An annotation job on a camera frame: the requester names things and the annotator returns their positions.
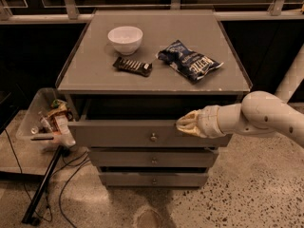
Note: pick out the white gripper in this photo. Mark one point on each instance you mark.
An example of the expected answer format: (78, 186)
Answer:
(208, 122)

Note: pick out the grey top drawer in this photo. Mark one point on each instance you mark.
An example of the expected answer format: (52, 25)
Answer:
(136, 123)

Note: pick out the grey drawer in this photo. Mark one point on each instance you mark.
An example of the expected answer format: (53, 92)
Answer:
(152, 157)
(136, 123)
(153, 179)

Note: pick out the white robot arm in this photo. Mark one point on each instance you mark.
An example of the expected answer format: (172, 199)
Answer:
(259, 114)

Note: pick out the grey middle drawer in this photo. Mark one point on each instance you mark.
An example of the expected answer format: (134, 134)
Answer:
(152, 157)

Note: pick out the grey drawer cabinet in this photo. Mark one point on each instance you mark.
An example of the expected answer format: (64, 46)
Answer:
(89, 73)

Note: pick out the grey bottom drawer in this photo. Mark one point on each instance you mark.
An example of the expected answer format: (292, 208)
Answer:
(153, 179)

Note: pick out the blue chip bag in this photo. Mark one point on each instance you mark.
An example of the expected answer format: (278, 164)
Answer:
(190, 64)

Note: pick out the black snack bar wrapper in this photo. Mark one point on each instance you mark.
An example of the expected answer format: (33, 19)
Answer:
(133, 66)

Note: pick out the white ceramic bowl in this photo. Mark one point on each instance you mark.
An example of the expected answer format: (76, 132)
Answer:
(125, 40)

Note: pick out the brown labelled snack package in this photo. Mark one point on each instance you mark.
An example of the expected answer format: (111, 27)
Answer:
(60, 120)

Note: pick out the green snack packet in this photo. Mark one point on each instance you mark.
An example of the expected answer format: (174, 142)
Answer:
(57, 102)

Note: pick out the metal window railing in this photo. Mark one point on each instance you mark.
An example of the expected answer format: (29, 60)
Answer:
(81, 11)

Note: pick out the clear plastic bin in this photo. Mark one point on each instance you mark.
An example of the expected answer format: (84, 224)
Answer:
(37, 129)

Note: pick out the black metal stand leg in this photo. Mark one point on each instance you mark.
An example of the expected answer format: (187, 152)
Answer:
(28, 216)

